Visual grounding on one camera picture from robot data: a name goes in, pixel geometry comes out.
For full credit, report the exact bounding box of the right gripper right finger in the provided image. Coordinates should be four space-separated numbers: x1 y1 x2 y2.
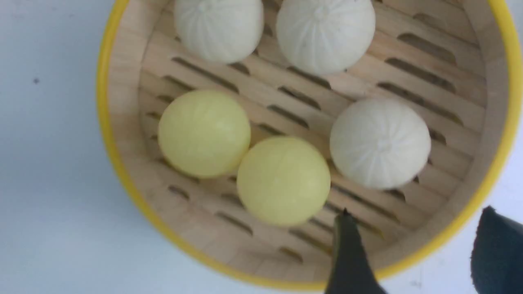
471 205 523 294

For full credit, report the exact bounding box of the yellow bun front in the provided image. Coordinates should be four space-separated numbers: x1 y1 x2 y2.
237 136 331 227

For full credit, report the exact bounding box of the white bun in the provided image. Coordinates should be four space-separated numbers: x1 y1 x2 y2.
276 0 376 75
173 0 264 64
329 98 431 190

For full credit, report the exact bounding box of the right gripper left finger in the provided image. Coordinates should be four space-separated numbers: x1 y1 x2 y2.
325 209 386 294

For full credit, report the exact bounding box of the bamboo steamer tray yellow rim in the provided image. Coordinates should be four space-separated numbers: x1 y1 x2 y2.
97 0 522 292

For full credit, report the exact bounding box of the yellow bun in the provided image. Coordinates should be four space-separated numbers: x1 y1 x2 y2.
237 136 331 227
157 90 251 178

